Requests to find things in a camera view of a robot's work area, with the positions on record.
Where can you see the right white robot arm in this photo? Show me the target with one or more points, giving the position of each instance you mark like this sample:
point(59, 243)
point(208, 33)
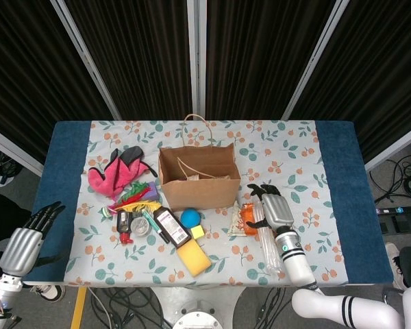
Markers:
point(298, 264)

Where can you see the black bottle red cap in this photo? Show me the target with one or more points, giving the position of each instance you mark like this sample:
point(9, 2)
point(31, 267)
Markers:
point(123, 221)

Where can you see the purple foam block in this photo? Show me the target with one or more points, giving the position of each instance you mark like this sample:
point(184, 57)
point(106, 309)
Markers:
point(154, 193)

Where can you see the yellow sponge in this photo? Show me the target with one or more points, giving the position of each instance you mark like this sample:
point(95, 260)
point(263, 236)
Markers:
point(193, 258)

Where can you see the brown paper bag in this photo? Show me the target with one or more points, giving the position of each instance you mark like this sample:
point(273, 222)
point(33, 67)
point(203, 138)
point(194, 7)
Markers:
point(198, 195)

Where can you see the blue ball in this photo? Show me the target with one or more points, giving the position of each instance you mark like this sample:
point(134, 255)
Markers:
point(191, 218)

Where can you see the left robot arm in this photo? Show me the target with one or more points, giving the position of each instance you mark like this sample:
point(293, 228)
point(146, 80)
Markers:
point(1, 296)

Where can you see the pink feather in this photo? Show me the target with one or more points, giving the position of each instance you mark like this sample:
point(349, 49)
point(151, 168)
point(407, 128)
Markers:
point(113, 206)

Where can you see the pink black cleaning glove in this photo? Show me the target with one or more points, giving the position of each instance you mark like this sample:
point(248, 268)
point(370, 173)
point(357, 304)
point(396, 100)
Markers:
point(106, 174)

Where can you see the black power strip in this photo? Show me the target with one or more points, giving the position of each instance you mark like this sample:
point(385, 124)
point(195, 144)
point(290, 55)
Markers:
point(400, 210)

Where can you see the white black sneaker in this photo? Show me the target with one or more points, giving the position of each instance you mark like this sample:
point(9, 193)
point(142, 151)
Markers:
point(49, 293)

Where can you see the blue table cover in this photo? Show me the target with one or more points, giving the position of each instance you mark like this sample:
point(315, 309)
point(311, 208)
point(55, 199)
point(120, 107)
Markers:
point(65, 154)

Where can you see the green marker pen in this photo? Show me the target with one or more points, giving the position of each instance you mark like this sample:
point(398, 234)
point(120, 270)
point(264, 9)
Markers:
point(155, 227)

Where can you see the floral tablecloth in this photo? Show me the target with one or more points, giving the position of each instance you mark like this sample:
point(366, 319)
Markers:
point(311, 164)

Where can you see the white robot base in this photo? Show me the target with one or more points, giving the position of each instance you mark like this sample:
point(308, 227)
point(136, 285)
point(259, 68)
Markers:
point(198, 320)

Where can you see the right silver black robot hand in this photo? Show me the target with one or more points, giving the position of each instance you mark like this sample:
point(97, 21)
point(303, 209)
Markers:
point(277, 210)

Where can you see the white snack sachet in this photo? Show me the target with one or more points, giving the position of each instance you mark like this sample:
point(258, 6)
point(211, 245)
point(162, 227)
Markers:
point(236, 222)

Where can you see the yellow foam cube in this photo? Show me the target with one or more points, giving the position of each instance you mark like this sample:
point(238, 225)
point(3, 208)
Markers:
point(199, 232)

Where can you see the clear bag of snacks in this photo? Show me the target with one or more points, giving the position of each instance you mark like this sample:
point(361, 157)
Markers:
point(192, 177)

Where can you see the pack of clear straws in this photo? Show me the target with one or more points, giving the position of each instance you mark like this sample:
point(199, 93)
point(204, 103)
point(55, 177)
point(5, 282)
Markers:
point(268, 250)

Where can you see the green feather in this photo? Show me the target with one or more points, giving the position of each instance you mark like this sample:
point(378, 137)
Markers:
point(137, 189)

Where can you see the orange snack packet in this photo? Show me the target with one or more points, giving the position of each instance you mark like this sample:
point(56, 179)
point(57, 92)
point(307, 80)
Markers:
point(249, 214)

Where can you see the black screen panel white frame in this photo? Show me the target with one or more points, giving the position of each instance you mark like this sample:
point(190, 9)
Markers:
point(27, 68)
point(380, 68)
point(140, 51)
point(260, 51)

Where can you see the person in black clothes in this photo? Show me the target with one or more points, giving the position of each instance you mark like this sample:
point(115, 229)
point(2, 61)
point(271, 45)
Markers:
point(3, 216)

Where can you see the yellow feather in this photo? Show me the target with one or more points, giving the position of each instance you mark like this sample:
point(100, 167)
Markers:
point(140, 205)

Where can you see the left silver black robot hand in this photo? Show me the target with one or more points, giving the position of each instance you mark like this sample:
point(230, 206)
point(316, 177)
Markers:
point(20, 252)

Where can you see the clear jar of paper clips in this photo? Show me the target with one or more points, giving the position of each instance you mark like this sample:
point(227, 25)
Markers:
point(141, 227)

